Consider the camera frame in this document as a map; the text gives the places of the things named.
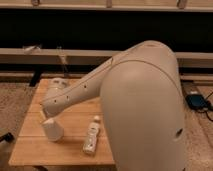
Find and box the white plastic bottle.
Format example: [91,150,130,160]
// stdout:
[83,115,101,155]

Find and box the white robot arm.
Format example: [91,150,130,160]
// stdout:
[41,40,186,171]

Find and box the wooden table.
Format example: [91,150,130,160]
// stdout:
[9,79,114,166]

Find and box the black object at left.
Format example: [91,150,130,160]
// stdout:
[0,132,14,143]

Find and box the black power adapter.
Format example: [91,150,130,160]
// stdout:
[186,94,207,110]

